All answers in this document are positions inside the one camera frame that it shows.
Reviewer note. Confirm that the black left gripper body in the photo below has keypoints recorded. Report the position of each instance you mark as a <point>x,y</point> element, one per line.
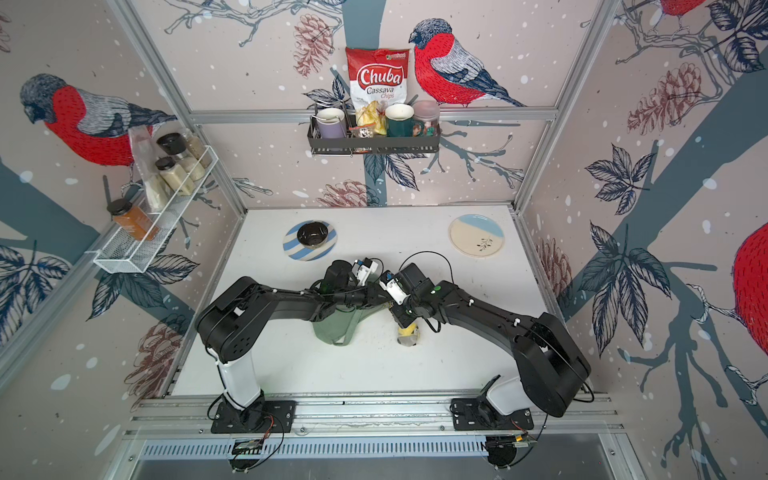
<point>358,298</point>

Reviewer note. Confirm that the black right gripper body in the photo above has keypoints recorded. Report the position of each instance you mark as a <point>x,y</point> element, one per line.
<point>405,313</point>

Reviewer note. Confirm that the green corduroy bag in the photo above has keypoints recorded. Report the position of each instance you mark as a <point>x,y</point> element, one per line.
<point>339,327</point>

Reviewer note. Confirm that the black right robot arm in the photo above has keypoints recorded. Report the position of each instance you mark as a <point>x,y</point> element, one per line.
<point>550,366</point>

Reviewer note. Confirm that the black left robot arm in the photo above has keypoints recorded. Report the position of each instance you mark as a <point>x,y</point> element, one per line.
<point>231,325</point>

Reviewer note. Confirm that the Chuba cassava chips bag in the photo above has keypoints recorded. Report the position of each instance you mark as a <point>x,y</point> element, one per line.
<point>378,79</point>

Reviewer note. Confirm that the dark ceramic bowl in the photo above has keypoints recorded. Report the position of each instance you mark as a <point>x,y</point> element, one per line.
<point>313,234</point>

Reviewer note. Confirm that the blue striped plate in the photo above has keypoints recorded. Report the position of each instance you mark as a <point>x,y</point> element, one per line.
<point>296,251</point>

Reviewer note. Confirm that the cream and blue plate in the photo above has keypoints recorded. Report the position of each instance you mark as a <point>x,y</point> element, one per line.
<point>476,235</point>

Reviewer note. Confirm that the dark green mug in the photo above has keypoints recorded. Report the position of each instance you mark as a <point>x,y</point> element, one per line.
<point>400,121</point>

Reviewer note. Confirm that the purple mug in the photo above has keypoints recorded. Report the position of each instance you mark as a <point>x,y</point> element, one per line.
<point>331,123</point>

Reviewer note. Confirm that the pink lidded jar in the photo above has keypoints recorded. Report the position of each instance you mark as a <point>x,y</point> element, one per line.
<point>426,118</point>

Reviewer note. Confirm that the orange spice jar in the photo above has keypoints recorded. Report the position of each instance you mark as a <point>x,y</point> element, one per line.
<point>132,219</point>

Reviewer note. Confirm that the clear plastic packet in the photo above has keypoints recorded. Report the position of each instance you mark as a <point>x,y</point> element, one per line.
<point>156,189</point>

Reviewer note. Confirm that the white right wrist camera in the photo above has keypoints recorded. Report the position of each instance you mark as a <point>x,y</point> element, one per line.
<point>390,285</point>

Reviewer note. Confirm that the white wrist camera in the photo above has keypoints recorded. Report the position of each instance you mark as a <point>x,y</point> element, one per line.
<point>390,285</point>
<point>364,269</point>

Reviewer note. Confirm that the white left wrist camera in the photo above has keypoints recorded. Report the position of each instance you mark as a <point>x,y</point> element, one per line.
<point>364,269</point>

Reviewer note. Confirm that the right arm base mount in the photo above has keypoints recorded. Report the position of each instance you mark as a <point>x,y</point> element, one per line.
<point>502,404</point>

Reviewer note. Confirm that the black wall shelf basket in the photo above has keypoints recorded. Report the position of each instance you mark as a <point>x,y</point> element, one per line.
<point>373,145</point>

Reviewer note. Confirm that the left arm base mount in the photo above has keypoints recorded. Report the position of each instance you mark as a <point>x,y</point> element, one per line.
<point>274,416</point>

